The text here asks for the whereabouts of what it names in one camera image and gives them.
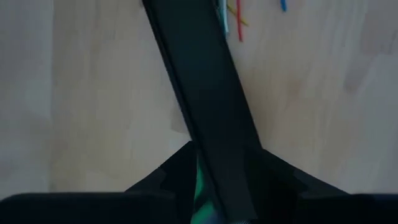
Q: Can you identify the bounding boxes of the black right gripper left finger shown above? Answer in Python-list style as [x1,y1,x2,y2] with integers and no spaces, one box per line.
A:
[0,141,200,224]

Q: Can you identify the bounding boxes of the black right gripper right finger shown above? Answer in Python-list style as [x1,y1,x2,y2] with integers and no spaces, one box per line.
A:
[253,149,398,224]

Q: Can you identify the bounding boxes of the black duct cover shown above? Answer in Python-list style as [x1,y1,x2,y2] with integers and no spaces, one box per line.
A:
[141,0,264,224]

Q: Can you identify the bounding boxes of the yellow wire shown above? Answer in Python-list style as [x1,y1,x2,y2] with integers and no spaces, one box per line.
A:
[226,4,249,27]

